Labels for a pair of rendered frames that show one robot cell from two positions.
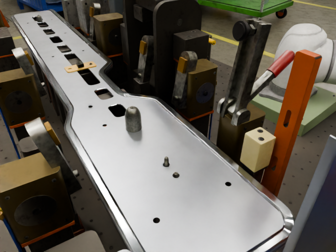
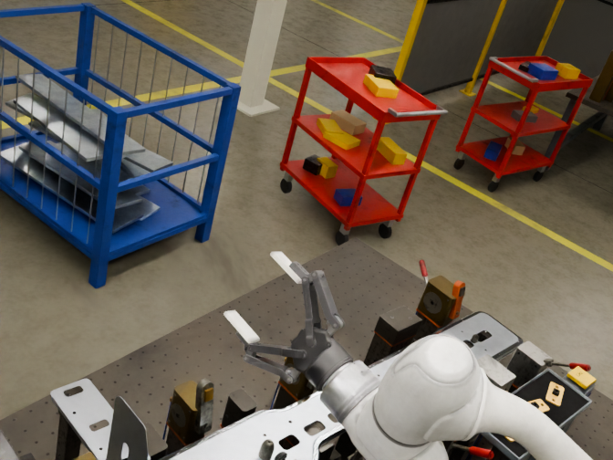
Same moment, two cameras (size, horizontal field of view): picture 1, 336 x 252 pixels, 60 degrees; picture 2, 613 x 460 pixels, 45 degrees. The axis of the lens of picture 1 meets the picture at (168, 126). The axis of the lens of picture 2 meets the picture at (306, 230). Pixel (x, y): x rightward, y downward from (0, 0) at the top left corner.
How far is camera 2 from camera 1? 144 cm
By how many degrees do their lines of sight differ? 58
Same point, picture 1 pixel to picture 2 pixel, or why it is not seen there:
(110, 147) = (237, 442)
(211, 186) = not seen: outside the picture
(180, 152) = not seen: outside the picture
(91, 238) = (161, 446)
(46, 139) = (200, 392)
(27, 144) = (236, 394)
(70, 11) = (515, 361)
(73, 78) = not seen: hidden behind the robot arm
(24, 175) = (188, 396)
